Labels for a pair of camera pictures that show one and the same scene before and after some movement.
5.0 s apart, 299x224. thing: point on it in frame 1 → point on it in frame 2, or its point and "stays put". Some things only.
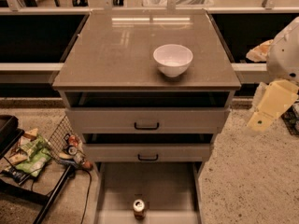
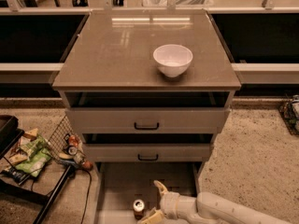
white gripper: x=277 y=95 → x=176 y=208
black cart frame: x=10 y=132 stays put
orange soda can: x=138 y=207 stays put
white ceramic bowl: x=173 y=60 stays put
